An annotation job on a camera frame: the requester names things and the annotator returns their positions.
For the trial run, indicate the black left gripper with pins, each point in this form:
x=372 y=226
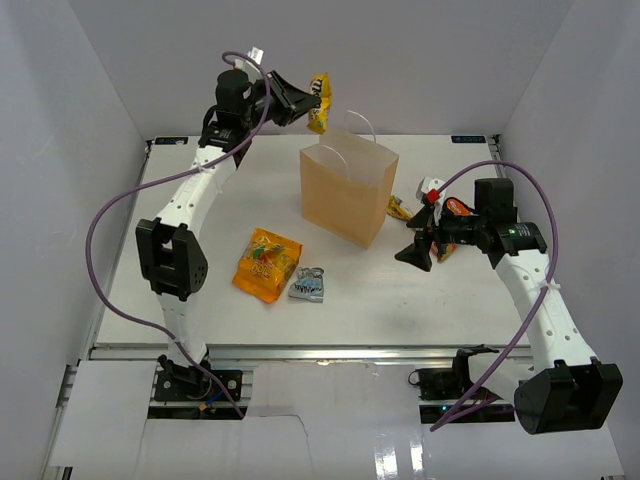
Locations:
x=292 y=101

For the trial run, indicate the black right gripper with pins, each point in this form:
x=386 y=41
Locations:
x=417 y=253

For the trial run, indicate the yellow M&M's packet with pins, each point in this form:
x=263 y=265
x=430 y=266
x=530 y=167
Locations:
x=318 y=116

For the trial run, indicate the orange snack packet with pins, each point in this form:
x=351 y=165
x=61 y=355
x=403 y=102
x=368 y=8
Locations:
x=452 y=209

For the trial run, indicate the small yellow snack packet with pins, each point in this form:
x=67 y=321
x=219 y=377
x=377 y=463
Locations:
x=399 y=209

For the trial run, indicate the silver blue snack packet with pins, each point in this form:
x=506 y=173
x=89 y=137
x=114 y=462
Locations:
x=309 y=285

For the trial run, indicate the orange Lot 100 mango bag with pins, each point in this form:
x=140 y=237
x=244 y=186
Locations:
x=266 y=265

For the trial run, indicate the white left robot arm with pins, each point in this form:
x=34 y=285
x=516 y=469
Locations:
x=171 y=258

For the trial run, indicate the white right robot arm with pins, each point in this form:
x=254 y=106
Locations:
x=568 y=387

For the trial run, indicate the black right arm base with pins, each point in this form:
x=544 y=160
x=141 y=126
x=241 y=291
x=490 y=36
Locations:
x=448 y=383

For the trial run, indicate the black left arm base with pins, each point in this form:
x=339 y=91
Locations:
x=176 y=383

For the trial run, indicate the brown paper bag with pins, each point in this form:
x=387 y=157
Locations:
x=346 y=182

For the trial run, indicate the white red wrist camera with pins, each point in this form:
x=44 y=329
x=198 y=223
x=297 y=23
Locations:
x=428 y=190

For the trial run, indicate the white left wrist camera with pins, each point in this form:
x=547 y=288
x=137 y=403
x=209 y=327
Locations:
x=253 y=57

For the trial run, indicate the aluminium table frame rail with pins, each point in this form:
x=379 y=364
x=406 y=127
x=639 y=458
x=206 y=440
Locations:
x=372 y=302

